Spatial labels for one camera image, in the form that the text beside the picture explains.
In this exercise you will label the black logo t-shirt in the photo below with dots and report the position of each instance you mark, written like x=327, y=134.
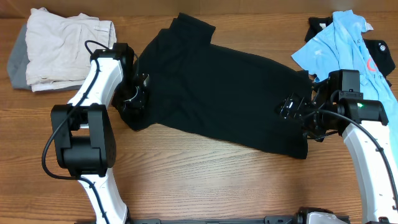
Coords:
x=378, y=49

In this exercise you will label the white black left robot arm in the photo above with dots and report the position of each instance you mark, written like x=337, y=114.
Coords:
x=84, y=140

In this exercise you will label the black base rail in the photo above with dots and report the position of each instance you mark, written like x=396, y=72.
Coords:
x=275, y=219

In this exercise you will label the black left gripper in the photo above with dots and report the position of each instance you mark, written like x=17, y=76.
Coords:
x=135, y=107

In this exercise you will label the light blue t-shirt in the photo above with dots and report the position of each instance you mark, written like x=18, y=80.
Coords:
x=341, y=46

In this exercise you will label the folded beige shorts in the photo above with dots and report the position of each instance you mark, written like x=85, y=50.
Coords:
x=56, y=49

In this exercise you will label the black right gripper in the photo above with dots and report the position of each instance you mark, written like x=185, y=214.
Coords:
x=301, y=104

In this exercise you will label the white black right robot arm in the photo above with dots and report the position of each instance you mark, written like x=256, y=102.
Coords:
x=339, y=107

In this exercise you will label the plain black t-shirt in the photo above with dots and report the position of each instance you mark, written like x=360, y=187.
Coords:
x=218, y=92

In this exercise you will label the folded grey garment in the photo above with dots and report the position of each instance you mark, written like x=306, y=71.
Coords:
x=17, y=65

